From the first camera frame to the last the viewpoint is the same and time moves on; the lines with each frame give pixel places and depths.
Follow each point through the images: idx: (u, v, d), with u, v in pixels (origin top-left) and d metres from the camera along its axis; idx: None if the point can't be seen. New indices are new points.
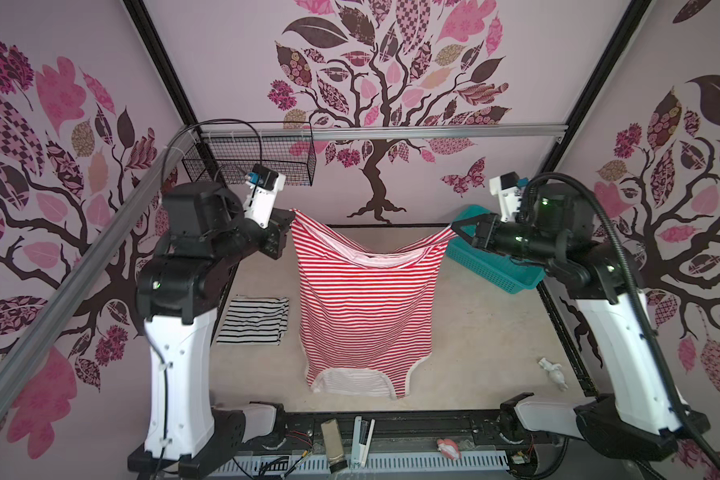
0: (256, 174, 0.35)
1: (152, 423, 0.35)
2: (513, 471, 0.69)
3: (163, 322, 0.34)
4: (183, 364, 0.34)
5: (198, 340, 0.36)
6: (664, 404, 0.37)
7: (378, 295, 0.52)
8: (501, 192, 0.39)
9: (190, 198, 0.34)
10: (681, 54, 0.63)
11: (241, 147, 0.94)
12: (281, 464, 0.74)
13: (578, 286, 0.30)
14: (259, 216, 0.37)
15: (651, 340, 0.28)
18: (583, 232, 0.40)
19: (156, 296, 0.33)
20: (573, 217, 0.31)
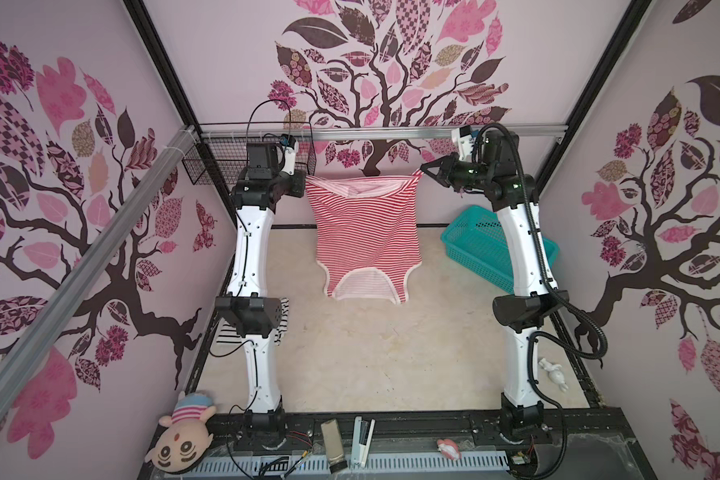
0: (286, 139, 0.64)
1: (236, 274, 0.54)
2: (513, 471, 0.69)
3: (249, 215, 0.56)
4: (256, 242, 0.55)
5: (262, 233, 0.57)
6: (537, 276, 0.55)
7: (374, 220, 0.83)
8: (459, 138, 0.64)
9: (262, 147, 0.58)
10: (680, 54, 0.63)
11: (241, 148, 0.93)
12: (281, 464, 0.74)
13: (494, 198, 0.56)
14: (287, 165, 0.72)
15: (534, 233, 0.55)
18: (508, 163, 0.58)
19: (246, 201, 0.56)
20: (503, 152, 0.58)
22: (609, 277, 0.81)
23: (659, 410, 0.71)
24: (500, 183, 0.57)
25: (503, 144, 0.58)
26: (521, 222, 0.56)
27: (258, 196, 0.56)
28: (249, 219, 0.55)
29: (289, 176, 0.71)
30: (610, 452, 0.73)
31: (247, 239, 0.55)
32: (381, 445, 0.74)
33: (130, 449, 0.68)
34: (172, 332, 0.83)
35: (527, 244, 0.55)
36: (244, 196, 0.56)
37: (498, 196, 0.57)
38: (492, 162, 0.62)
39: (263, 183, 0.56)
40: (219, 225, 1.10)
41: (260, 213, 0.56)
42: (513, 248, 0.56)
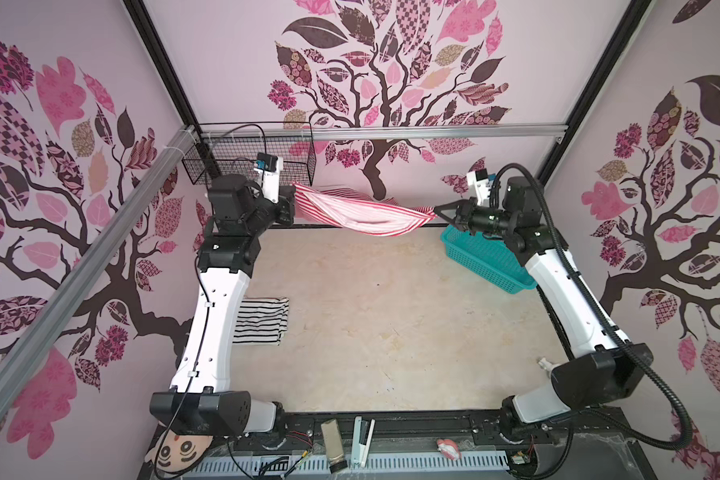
0: (262, 161, 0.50)
1: (186, 359, 0.41)
2: (513, 471, 0.69)
3: (216, 281, 0.45)
4: (221, 311, 0.43)
5: (229, 304, 0.45)
6: (596, 326, 0.44)
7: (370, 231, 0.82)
8: (476, 183, 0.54)
9: (229, 192, 0.47)
10: (680, 55, 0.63)
11: (241, 148, 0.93)
12: (281, 464, 0.74)
13: (516, 250, 0.56)
14: (269, 191, 0.60)
15: (574, 277, 0.49)
18: (534, 213, 0.56)
19: (215, 264, 0.46)
20: (529, 203, 0.55)
22: (609, 277, 0.81)
23: (659, 410, 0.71)
24: (523, 235, 0.55)
25: (529, 193, 0.54)
26: (555, 269, 0.50)
27: (229, 258, 0.47)
28: (214, 287, 0.45)
29: (275, 204, 0.59)
30: (609, 452, 0.73)
31: (208, 310, 0.43)
32: (381, 445, 0.74)
33: (131, 449, 0.69)
34: (172, 332, 0.83)
35: (573, 292, 0.48)
36: (211, 257, 0.47)
37: (521, 248, 0.55)
38: (515, 210, 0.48)
39: (237, 241, 0.48)
40: None
41: (231, 281, 0.45)
42: (557, 301, 0.50)
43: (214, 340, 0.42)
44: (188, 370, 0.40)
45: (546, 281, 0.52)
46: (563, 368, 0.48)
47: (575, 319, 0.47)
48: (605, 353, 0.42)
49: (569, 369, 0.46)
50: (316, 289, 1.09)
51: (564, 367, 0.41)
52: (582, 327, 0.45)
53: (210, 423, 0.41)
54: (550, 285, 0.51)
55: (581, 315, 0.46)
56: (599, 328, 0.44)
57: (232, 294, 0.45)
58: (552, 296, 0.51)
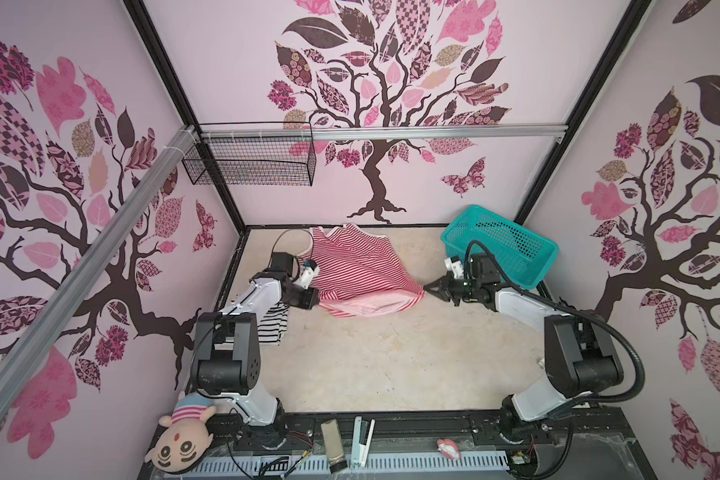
0: (310, 261, 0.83)
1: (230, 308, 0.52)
2: (513, 471, 0.69)
3: (264, 278, 0.66)
4: (262, 292, 0.59)
5: (267, 296, 0.61)
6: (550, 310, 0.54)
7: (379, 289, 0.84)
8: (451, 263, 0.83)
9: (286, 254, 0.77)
10: (680, 55, 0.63)
11: (241, 148, 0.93)
12: (281, 464, 0.74)
13: (486, 302, 0.71)
14: (304, 279, 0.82)
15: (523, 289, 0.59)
18: (492, 274, 0.75)
19: (263, 276, 0.67)
20: (486, 265, 0.74)
22: (609, 277, 0.81)
23: (659, 410, 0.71)
24: (486, 290, 0.71)
25: (487, 258, 0.74)
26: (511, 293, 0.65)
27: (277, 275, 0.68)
28: (261, 279, 0.65)
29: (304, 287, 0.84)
30: (609, 452, 0.73)
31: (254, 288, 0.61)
32: (381, 445, 0.74)
33: (131, 449, 0.69)
34: (172, 332, 0.83)
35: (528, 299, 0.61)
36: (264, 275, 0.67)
37: (486, 299, 0.71)
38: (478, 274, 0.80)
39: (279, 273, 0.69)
40: (219, 225, 1.10)
41: (273, 282, 0.65)
42: (522, 313, 0.61)
43: (254, 299, 0.56)
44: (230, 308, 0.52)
45: (509, 306, 0.65)
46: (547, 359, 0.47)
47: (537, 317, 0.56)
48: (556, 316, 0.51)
49: (549, 353, 0.51)
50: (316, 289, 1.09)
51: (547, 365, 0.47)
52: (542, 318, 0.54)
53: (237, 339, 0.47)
54: (512, 305, 0.64)
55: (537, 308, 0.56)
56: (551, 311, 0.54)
57: (271, 288, 0.63)
58: (519, 314, 0.62)
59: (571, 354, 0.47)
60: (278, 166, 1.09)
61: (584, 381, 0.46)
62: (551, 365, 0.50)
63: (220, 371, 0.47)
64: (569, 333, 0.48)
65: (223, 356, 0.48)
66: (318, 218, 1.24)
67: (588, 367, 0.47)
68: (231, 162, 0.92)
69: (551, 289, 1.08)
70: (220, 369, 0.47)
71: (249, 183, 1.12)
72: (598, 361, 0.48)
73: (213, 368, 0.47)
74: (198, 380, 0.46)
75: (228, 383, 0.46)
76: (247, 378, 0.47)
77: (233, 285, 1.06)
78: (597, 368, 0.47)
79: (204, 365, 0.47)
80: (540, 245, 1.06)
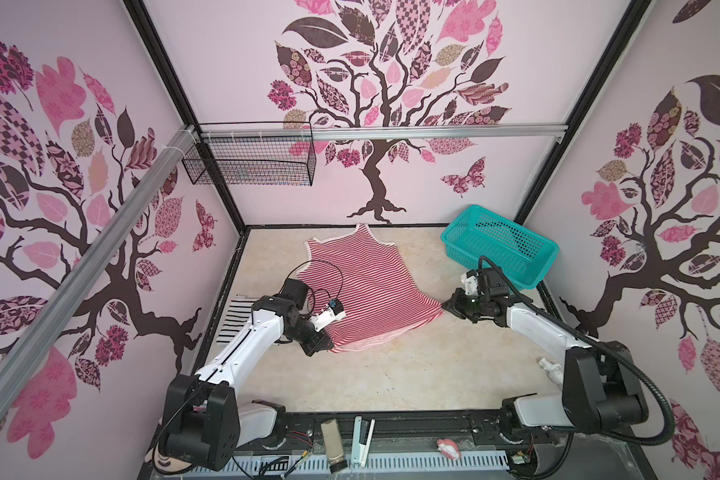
0: (335, 302, 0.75)
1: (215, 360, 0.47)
2: (513, 471, 0.69)
3: (263, 318, 0.56)
4: (256, 340, 0.52)
5: (262, 342, 0.53)
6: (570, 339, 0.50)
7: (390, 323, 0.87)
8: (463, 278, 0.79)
9: (301, 284, 0.70)
10: (680, 55, 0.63)
11: (241, 148, 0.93)
12: (281, 464, 0.74)
13: (496, 314, 0.67)
14: (321, 320, 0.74)
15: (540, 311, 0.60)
18: (499, 287, 0.71)
19: (265, 309, 0.59)
20: (493, 279, 0.72)
22: (609, 277, 0.81)
23: (659, 410, 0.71)
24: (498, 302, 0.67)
25: (492, 272, 0.72)
26: (527, 311, 0.61)
27: (281, 309, 0.59)
28: (260, 321, 0.55)
29: (314, 328, 0.73)
30: (609, 452, 0.73)
31: (249, 331, 0.53)
32: (381, 445, 0.74)
33: (131, 449, 0.69)
34: (172, 332, 0.83)
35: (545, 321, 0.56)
36: (268, 306, 0.59)
37: (497, 313, 0.67)
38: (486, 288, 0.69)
39: (284, 304, 0.60)
40: (219, 225, 1.10)
41: (273, 322, 0.56)
42: (537, 336, 0.57)
43: (244, 354, 0.49)
44: (215, 365, 0.46)
45: (523, 326, 0.61)
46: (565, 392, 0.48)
47: (554, 341, 0.52)
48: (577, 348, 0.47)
49: (569, 387, 0.47)
50: None
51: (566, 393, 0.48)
52: (560, 343, 0.51)
53: (213, 422, 0.40)
54: (529, 327, 0.59)
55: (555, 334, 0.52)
56: (570, 337, 0.50)
57: (268, 332, 0.55)
58: (534, 336, 0.58)
59: (593, 392, 0.43)
60: (277, 166, 1.09)
61: (606, 421, 0.43)
62: (569, 398, 0.47)
63: (189, 448, 0.41)
64: (591, 368, 0.44)
65: (193, 427, 0.43)
66: (318, 218, 1.24)
67: (611, 406, 0.44)
68: (231, 162, 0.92)
69: (551, 288, 1.08)
70: (188, 447, 0.41)
71: (249, 183, 1.12)
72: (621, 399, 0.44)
73: (182, 442, 0.41)
74: (167, 447, 0.41)
75: (197, 459, 0.41)
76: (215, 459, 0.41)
77: (233, 285, 1.06)
78: (620, 407, 0.44)
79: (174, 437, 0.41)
80: (540, 245, 1.06)
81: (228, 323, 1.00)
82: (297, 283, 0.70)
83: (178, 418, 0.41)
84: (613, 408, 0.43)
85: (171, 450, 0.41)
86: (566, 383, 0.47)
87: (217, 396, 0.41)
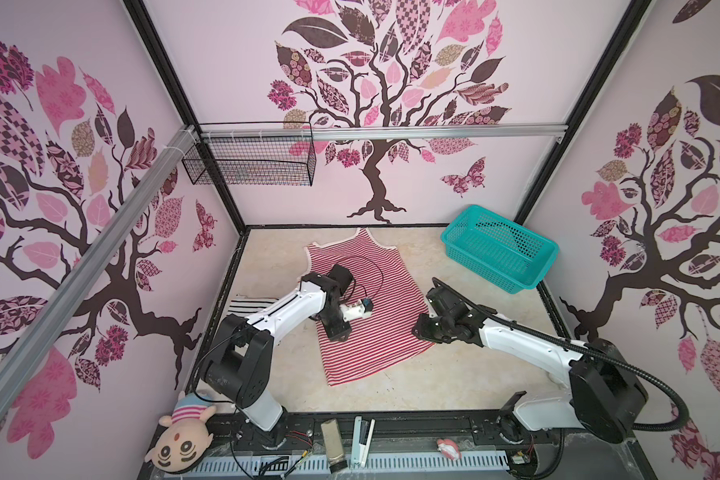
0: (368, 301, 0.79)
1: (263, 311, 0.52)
2: (513, 470, 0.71)
3: (310, 289, 0.61)
4: (300, 305, 0.56)
5: (304, 309, 0.57)
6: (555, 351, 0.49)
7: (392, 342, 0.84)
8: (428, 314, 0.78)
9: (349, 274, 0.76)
10: (679, 55, 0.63)
11: (241, 148, 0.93)
12: (281, 464, 0.74)
13: (467, 336, 0.62)
14: (351, 312, 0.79)
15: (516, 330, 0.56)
18: (459, 308, 0.68)
19: (313, 282, 0.63)
20: (448, 301, 0.67)
22: (609, 277, 0.81)
23: (659, 410, 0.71)
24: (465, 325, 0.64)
25: (444, 293, 0.67)
26: (500, 329, 0.58)
27: (327, 285, 0.63)
28: (307, 290, 0.60)
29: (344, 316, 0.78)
30: (610, 452, 0.73)
31: (295, 294, 0.58)
32: (381, 445, 0.74)
33: (131, 449, 0.69)
34: (172, 332, 0.83)
35: (523, 336, 0.54)
36: (316, 279, 0.64)
37: (469, 336, 0.62)
38: (447, 312, 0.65)
39: (329, 282, 0.64)
40: (219, 226, 1.10)
41: (318, 294, 0.60)
42: (520, 351, 0.55)
43: (287, 314, 0.53)
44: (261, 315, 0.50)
45: (502, 344, 0.58)
46: (578, 409, 0.46)
47: (540, 354, 0.51)
48: (579, 365, 0.45)
49: (579, 402, 0.45)
50: None
51: (577, 403, 0.46)
52: (549, 357, 0.49)
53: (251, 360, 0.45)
54: (508, 342, 0.56)
55: (540, 348, 0.51)
56: (560, 350, 0.49)
57: (313, 300, 0.59)
58: (517, 351, 0.55)
59: (607, 402, 0.42)
60: (277, 166, 1.09)
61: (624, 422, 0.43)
62: (584, 412, 0.46)
63: (224, 378, 0.46)
64: (599, 383, 0.43)
65: (231, 362, 0.48)
66: (317, 218, 1.24)
67: (622, 407, 0.43)
68: (231, 162, 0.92)
69: (551, 288, 1.08)
70: (224, 377, 0.46)
71: (249, 183, 1.12)
72: (626, 394, 0.45)
73: (220, 371, 0.47)
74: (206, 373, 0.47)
75: (229, 391, 0.45)
76: (243, 395, 0.45)
77: (233, 285, 1.06)
78: (629, 402, 0.44)
79: (214, 365, 0.47)
80: (540, 245, 1.06)
81: None
82: (344, 271, 0.74)
83: (222, 348, 0.46)
84: (625, 407, 0.44)
85: (210, 377, 0.47)
86: (577, 400, 0.46)
87: (258, 341, 0.45)
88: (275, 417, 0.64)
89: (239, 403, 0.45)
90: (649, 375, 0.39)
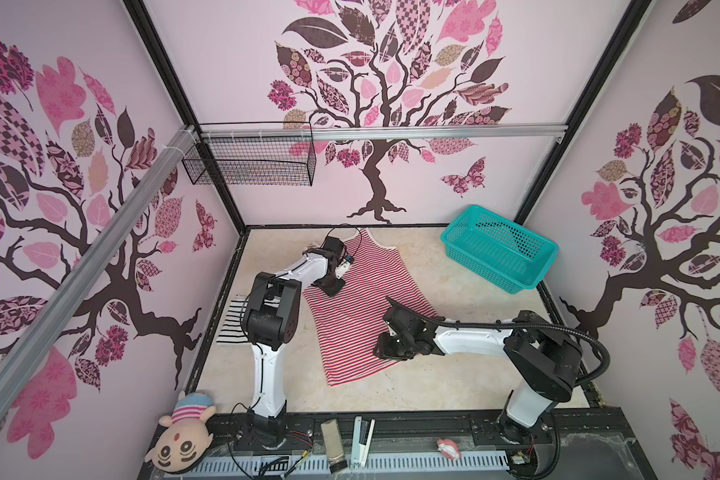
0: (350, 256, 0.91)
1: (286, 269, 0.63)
2: (513, 471, 0.69)
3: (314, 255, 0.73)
4: (310, 266, 0.67)
5: (316, 270, 0.71)
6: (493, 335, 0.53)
7: None
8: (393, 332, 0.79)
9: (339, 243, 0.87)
10: (679, 56, 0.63)
11: (241, 148, 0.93)
12: (281, 464, 0.74)
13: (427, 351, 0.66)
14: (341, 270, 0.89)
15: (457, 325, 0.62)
18: (414, 323, 0.71)
19: (316, 253, 0.74)
20: (404, 319, 0.70)
22: (609, 277, 0.81)
23: (658, 410, 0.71)
24: (423, 340, 0.67)
25: (402, 312, 0.70)
26: (449, 333, 0.62)
27: (327, 253, 0.75)
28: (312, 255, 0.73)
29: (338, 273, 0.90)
30: (610, 452, 0.73)
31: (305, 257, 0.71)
32: (381, 445, 0.74)
33: (131, 449, 0.69)
34: (172, 332, 0.83)
35: (467, 332, 0.58)
36: (317, 251, 0.76)
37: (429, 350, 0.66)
38: (404, 330, 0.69)
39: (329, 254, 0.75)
40: (219, 226, 1.10)
41: (322, 257, 0.73)
42: (471, 346, 0.58)
43: (304, 271, 0.64)
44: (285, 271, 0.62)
45: (458, 346, 0.61)
46: (532, 382, 0.49)
47: (486, 343, 0.54)
48: (509, 340, 0.50)
49: (528, 375, 0.49)
50: (318, 292, 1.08)
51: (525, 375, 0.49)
52: (493, 343, 0.53)
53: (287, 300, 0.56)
54: (460, 342, 0.60)
55: (481, 336, 0.55)
56: (496, 334, 0.53)
57: (319, 264, 0.72)
58: (471, 348, 0.59)
59: (545, 364, 0.46)
60: (278, 166, 1.09)
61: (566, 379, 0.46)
62: (537, 382, 0.48)
63: (265, 323, 0.56)
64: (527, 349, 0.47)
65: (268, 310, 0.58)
66: (317, 218, 1.24)
67: (562, 366, 0.47)
68: (231, 162, 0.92)
69: (551, 288, 1.08)
70: (264, 323, 0.56)
71: (249, 183, 1.12)
72: (562, 355, 0.48)
73: (260, 318, 0.56)
74: (246, 324, 0.57)
75: (269, 333, 0.56)
76: (284, 334, 0.56)
77: (233, 285, 1.06)
78: (567, 361, 0.48)
79: (253, 314, 0.57)
80: (540, 245, 1.06)
81: (227, 323, 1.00)
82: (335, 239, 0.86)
83: (258, 299, 0.57)
84: (565, 366, 0.47)
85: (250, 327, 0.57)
86: (526, 374, 0.49)
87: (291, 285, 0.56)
88: (280, 406, 0.67)
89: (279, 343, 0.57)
90: (579, 333, 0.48)
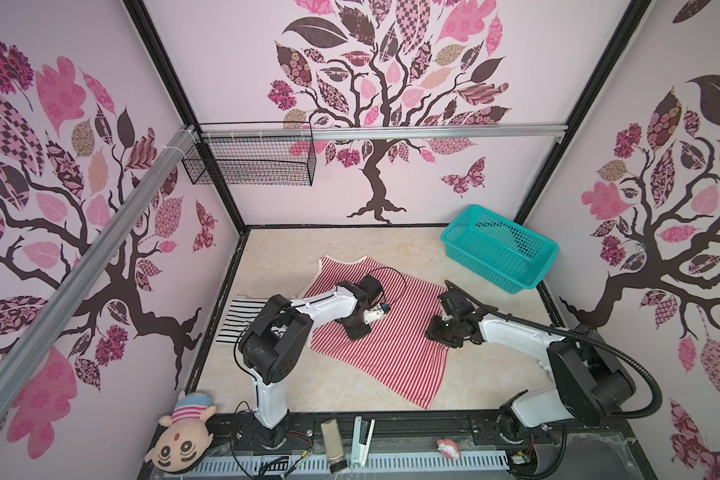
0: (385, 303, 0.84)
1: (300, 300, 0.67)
2: (513, 471, 0.69)
3: (344, 292, 0.66)
4: (335, 302, 0.61)
5: (339, 307, 0.62)
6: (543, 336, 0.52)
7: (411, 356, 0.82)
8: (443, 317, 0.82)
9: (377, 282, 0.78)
10: (679, 56, 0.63)
11: (241, 148, 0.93)
12: (281, 464, 0.74)
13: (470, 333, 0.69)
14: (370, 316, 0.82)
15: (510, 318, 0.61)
18: (465, 306, 0.73)
19: (347, 288, 0.68)
20: (456, 300, 0.74)
22: (609, 277, 0.81)
23: (658, 410, 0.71)
24: (468, 323, 0.68)
25: (453, 293, 0.74)
26: (497, 322, 0.62)
27: (359, 292, 0.69)
28: (342, 292, 0.65)
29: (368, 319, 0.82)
30: (610, 452, 0.73)
31: (332, 292, 0.64)
32: (381, 445, 0.74)
33: (131, 449, 0.69)
34: (172, 332, 0.83)
35: (515, 326, 0.58)
36: (349, 285, 0.70)
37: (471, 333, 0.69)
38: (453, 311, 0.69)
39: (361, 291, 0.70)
40: (219, 226, 1.10)
41: (350, 297, 0.65)
42: (515, 342, 0.58)
43: (324, 307, 0.57)
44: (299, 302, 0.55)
45: (499, 337, 0.62)
46: (564, 392, 0.48)
47: (531, 341, 0.54)
48: (557, 343, 0.49)
49: (563, 385, 0.47)
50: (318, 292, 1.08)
51: (562, 387, 0.48)
52: (538, 342, 0.52)
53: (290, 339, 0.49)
54: (503, 334, 0.61)
55: (529, 334, 0.54)
56: (545, 335, 0.52)
57: (344, 302, 0.63)
58: (513, 343, 0.59)
59: (585, 380, 0.45)
60: (278, 166, 1.09)
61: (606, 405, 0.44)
62: (569, 396, 0.47)
63: (260, 351, 0.50)
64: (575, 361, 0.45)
65: (267, 338, 0.51)
66: (316, 218, 1.24)
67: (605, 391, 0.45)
68: (231, 162, 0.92)
69: (551, 288, 1.08)
70: (260, 349, 0.50)
71: (249, 183, 1.12)
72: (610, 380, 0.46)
73: (257, 344, 0.51)
74: (242, 346, 0.52)
75: (260, 365, 0.49)
76: (275, 369, 0.48)
77: (232, 285, 1.06)
78: (614, 388, 0.45)
79: (252, 337, 0.51)
80: (540, 244, 1.06)
81: (227, 323, 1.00)
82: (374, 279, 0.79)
83: (263, 324, 0.51)
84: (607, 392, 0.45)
85: (245, 349, 0.51)
86: (561, 382, 0.47)
87: (300, 321, 0.50)
88: (279, 418, 0.65)
89: (267, 378, 0.49)
90: (629, 358, 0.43)
